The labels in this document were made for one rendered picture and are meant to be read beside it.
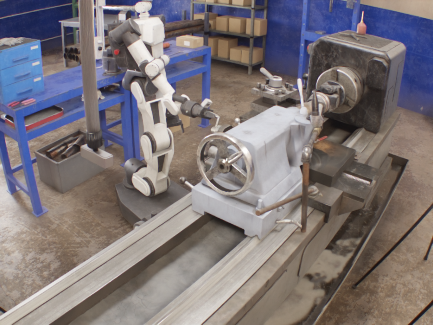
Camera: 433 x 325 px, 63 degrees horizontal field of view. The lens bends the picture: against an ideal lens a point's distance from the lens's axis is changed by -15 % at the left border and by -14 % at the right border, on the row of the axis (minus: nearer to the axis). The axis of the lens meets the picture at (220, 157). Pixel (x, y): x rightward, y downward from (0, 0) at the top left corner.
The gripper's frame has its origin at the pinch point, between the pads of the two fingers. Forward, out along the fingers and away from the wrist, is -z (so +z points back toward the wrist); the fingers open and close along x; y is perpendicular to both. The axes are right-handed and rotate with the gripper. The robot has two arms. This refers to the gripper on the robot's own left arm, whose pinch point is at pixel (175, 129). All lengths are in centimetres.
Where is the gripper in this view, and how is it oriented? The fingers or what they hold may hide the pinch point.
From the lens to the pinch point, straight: 280.2
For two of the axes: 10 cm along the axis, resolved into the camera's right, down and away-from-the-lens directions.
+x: 9.5, -1.2, -2.9
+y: 2.2, -4.1, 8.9
